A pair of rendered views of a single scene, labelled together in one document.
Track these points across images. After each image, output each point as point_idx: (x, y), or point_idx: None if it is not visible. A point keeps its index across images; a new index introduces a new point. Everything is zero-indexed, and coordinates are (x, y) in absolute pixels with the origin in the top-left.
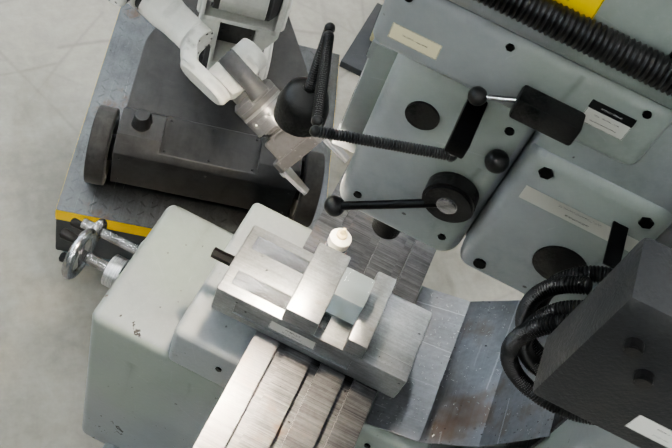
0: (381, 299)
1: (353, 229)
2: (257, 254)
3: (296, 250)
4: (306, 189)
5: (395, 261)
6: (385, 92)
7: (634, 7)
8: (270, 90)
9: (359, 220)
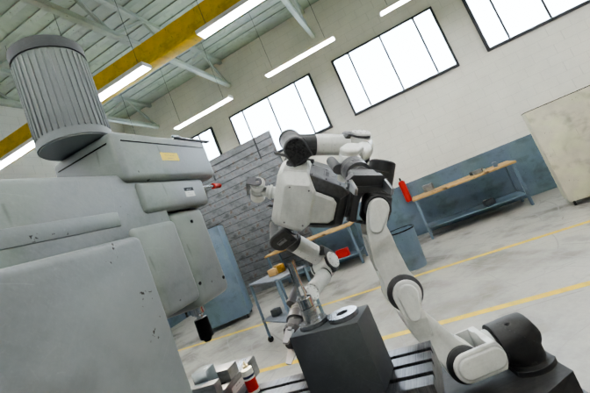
0: (202, 385)
1: (276, 389)
2: (238, 361)
3: (241, 367)
4: (288, 361)
5: None
6: None
7: None
8: (295, 304)
9: (282, 388)
